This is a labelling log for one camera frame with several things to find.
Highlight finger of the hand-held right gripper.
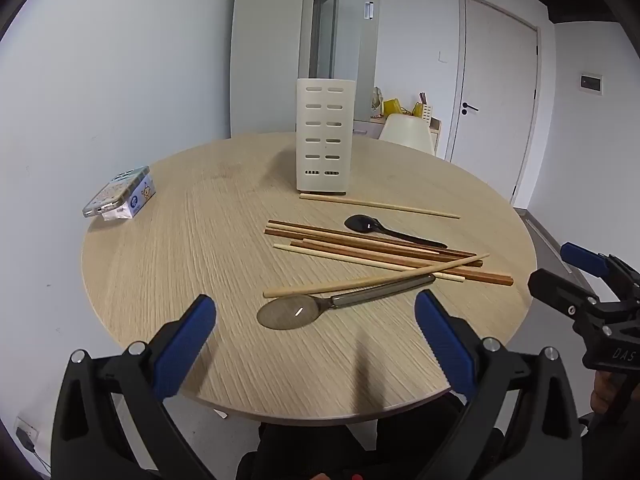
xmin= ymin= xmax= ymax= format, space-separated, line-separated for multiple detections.
xmin=560 ymin=241 xmax=640 ymax=303
xmin=528 ymin=268 xmax=603 ymax=323

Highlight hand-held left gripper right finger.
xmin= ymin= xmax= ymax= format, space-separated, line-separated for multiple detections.
xmin=414 ymin=289 xmax=586 ymax=480

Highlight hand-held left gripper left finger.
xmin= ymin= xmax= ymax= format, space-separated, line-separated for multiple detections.
xmin=50 ymin=294 xmax=218 ymax=480

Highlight dark brown chopstick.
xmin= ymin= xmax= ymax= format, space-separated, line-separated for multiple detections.
xmin=267 ymin=219 xmax=477 ymax=257
xmin=264 ymin=228 xmax=515 ymax=287
xmin=289 ymin=238 xmax=485 ymax=267

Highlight grey translucent spoon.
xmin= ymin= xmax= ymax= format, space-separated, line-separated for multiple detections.
xmin=256 ymin=275 xmax=437 ymax=331

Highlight curved light wooden chopstick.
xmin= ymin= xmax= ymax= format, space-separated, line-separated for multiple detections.
xmin=263 ymin=253 xmax=492 ymax=299

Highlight cream slotted utensil holder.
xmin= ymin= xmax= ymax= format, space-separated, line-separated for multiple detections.
xmin=295 ymin=78 xmax=357 ymax=196

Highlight person's right hand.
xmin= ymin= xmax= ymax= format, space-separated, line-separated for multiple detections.
xmin=590 ymin=371 xmax=623 ymax=413

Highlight black spoon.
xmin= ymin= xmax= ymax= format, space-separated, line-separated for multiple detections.
xmin=344 ymin=214 xmax=448 ymax=249

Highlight tissue pack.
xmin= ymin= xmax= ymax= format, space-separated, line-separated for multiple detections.
xmin=102 ymin=175 xmax=156 ymax=222

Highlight phone in patterned case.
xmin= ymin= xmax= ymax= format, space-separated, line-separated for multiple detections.
xmin=82 ymin=166 xmax=151 ymax=219

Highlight wooden side cabinet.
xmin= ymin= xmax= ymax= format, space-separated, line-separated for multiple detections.
xmin=354 ymin=114 xmax=443 ymax=158

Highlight white door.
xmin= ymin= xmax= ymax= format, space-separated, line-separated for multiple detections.
xmin=446 ymin=0 xmax=543 ymax=206

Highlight cream plastic chair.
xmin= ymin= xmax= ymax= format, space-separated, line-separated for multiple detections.
xmin=378 ymin=113 xmax=435 ymax=156

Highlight grey framed glass door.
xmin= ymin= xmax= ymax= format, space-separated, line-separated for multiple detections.
xmin=308 ymin=0 xmax=341 ymax=81

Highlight wall power outlet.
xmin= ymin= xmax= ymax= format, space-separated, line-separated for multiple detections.
xmin=15 ymin=416 xmax=40 ymax=448

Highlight white door frame panel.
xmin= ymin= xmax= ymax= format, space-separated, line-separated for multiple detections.
xmin=230 ymin=0 xmax=381 ymax=138

